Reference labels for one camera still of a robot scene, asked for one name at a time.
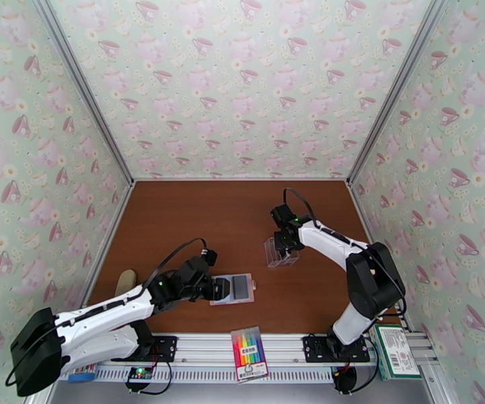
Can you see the pink card holder wallet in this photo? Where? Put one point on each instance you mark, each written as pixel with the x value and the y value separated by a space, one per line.
pixel 242 302

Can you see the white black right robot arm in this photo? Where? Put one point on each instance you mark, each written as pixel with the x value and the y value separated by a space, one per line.
pixel 330 247

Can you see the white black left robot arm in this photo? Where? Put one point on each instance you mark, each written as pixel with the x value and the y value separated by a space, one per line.
pixel 99 310

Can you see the clear acrylic card box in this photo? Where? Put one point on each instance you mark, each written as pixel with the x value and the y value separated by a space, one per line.
pixel 269 251

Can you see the beige tape roll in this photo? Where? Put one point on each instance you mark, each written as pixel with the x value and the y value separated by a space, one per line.
pixel 125 280

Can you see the colourful marker pen pack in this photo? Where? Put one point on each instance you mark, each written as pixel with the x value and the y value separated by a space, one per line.
pixel 248 352

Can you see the small circuit board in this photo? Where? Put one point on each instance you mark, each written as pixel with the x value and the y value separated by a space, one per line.
pixel 139 373

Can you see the blue marker box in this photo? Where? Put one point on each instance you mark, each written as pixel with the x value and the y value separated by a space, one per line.
pixel 83 375

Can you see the black round disc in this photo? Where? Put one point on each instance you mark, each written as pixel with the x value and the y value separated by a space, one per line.
pixel 345 381

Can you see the green white printed carton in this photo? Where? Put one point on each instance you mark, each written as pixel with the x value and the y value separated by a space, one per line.
pixel 395 352

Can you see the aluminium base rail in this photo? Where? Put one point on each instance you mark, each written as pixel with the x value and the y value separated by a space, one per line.
pixel 208 348

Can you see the aluminium table edge rail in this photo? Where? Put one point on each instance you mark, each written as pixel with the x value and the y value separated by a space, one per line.
pixel 105 247
pixel 242 179
pixel 366 222

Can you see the aluminium frame post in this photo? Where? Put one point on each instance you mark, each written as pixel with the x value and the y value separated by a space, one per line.
pixel 82 83
pixel 400 83

